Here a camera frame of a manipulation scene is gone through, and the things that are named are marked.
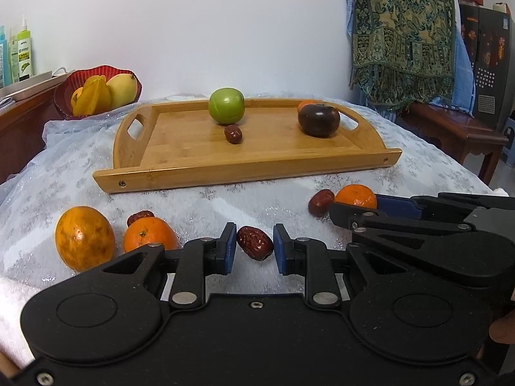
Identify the yellow mango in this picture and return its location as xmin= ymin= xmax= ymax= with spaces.
xmin=105 ymin=72 xmax=137 ymax=110

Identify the person's left leg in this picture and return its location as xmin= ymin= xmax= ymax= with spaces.
xmin=0 ymin=352 xmax=21 ymax=375

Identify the wooden cabinet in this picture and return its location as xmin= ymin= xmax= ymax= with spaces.
xmin=0 ymin=84 xmax=67 ymax=186

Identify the green apple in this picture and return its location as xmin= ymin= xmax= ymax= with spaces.
xmin=208 ymin=87 xmax=246 ymax=125

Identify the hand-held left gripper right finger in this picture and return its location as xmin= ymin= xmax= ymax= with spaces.
xmin=273 ymin=223 xmax=403 ymax=310

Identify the black patterned box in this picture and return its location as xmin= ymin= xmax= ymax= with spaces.
xmin=459 ymin=2 xmax=515 ymax=129

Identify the white towel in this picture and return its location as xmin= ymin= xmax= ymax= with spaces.
xmin=0 ymin=245 xmax=282 ymax=371

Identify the wooden side table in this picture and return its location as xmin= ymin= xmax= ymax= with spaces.
xmin=396 ymin=102 xmax=510 ymax=186

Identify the green spray bottle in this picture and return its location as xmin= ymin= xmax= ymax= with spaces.
xmin=18 ymin=16 xmax=33 ymax=83

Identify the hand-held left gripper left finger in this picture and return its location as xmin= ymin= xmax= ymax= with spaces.
xmin=100 ymin=222 xmax=238 ymax=310

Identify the yellow-brown spotted orange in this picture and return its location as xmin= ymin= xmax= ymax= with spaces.
xmin=55 ymin=206 xmax=117 ymax=272

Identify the dark purple tomato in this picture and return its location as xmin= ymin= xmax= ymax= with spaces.
xmin=298 ymin=104 xmax=341 ymax=137

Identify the yellow starfruit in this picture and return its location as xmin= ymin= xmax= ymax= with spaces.
xmin=71 ymin=76 xmax=112 ymax=116

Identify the red fruit bowl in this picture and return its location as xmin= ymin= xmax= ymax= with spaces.
xmin=53 ymin=64 xmax=143 ymax=120

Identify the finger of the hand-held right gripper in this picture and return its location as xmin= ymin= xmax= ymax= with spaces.
xmin=376 ymin=194 xmax=421 ymax=218
xmin=329 ymin=202 xmax=387 ymax=234

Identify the wooden tray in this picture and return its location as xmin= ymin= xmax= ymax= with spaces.
xmin=92 ymin=97 xmax=403 ymax=194

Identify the silver snowflake tablecloth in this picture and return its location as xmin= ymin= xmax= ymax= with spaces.
xmin=0 ymin=93 xmax=500 ymax=290

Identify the green patterned shawl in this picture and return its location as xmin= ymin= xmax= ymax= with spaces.
xmin=348 ymin=0 xmax=457 ymax=109

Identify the clear bottle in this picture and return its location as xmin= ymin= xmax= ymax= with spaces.
xmin=9 ymin=28 xmax=20 ymax=86

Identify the person's right hand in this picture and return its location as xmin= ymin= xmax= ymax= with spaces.
xmin=489 ymin=316 xmax=515 ymax=344

